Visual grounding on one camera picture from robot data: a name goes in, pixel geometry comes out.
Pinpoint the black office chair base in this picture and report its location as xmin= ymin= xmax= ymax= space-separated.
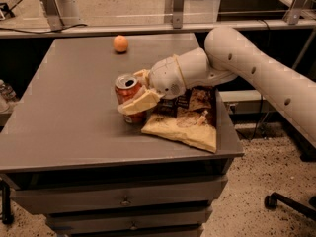
xmin=264 ymin=192 xmax=316 ymax=221

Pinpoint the top grey drawer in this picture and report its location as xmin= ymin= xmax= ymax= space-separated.
xmin=11 ymin=175 xmax=228 ymax=214

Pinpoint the red coke can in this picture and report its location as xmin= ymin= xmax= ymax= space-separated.
xmin=115 ymin=74 xmax=146 ymax=123

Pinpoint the black stand leg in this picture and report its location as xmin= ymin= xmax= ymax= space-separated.
xmin=0 ymin=180 xmax=14 ymax=225

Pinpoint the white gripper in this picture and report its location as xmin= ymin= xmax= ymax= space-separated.
xmin=118 ymin=55 xmax=186 ymax=116

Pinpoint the metal railing frame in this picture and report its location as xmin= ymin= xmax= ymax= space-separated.
xmin=0 ymin=0 xmax=316 ymax=38

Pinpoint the brown sea salt chip bag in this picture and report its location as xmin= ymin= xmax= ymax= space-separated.
xmin=141 ymin=87 xmax=217 ymax=153

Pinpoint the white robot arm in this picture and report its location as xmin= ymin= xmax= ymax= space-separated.
xmin=118 ymin=27 xmax=316 ymax=146

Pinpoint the grey drawer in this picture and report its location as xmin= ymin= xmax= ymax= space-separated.
xmin=46 ymin=206 xmax=212 ymax=235
xmin=11 ymin=175 xmax=228 ymax=214

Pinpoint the grey drawer cabinet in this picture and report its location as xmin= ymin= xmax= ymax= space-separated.
xmin=0 ymin=34 xmax=242 ymax=237

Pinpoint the orange fruit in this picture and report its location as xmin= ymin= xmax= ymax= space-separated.
xmin=113 ymin=35 xmax=128 ymax=53

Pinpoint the black cable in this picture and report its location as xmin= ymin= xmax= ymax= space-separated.
xmin=0 ymin=23 xmax=89 ymax=35

